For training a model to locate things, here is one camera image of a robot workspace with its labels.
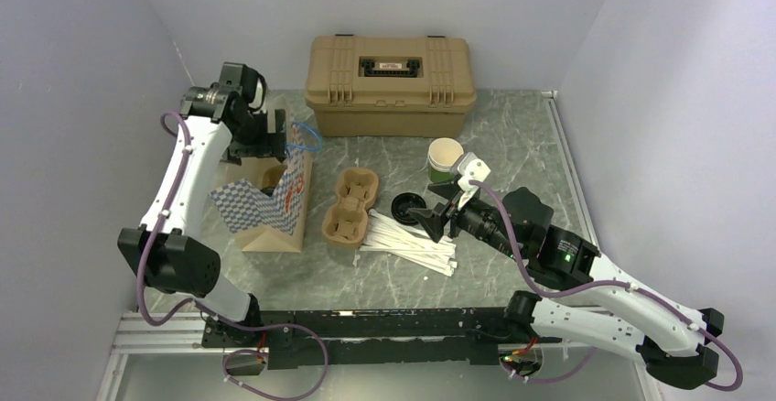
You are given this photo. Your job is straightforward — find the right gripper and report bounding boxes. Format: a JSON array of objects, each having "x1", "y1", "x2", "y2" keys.
[{"x1": 407, "y1": 178, "x2": 524, "y2": 260}]

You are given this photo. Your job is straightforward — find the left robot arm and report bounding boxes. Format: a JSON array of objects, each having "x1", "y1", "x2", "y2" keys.
[{"x1": 117, "y1": 62, "x2": 286, "y2": 346}]

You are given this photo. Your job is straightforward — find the purple cable base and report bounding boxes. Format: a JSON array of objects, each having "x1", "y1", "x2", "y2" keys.
[
  {"x1": 500, "y1": 346, "x2": 598, "y2": 385},
  {"x1": 221, "y1": 328, "x2": 329, "y2": 401}
]

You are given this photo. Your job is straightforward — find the green paper cup stack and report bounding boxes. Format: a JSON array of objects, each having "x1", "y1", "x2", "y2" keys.
[{"x1": 427, "y1": 137, "x2": 464, "y2": 183}]

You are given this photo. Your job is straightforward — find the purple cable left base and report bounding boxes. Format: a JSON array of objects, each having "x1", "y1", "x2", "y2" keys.
[{"x1": 221, "y1": 328, "x2": 329, "y2": 401}]

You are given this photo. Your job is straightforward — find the pile of wrapped straws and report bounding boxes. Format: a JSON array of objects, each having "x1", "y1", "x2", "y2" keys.
[{"x1": 359, "y1": 210, "x2": 458, "y2": 277}]

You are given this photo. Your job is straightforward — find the tan plastic toolbox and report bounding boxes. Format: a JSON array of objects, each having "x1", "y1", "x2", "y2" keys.
[{"x1": 305, "y1": 35, "x2": 477, "y2": 138}]

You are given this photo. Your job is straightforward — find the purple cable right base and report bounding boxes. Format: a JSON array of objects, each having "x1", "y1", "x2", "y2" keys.
[{"x1": 500, "y1": 346, "x2": 598, "y2": 385}]

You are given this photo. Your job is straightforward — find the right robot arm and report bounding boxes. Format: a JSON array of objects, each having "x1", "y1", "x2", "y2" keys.
[{"x1": 405, "y1": 181, "x2": 725, "y2": 390}]

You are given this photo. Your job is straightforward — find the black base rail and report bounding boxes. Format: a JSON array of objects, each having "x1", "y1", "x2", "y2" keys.
[{"x1": 201, "y1": 307, "x2": 556, "y2": 370}]

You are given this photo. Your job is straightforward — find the aluminium side rail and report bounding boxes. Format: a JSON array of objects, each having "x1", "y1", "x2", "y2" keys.
[{"x1": 541, "y1": 90, "x2": 644, "y2": 351}]

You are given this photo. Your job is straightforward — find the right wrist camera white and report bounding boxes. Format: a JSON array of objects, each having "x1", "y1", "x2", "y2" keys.
[{"x1": 454, "y1": 152, "x2": 491, "y2": 210}]

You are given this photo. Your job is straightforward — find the black cup lid stack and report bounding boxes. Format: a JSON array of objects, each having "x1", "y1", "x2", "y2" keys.
[{"x1": 391, "y1": 192, "x2": 426, "y2": 226}]

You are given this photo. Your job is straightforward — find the paper bag with blue handles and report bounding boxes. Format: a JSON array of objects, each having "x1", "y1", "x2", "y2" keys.
[{"x1": 210, "y1": 93, "x2": 322, "y2": 255}]

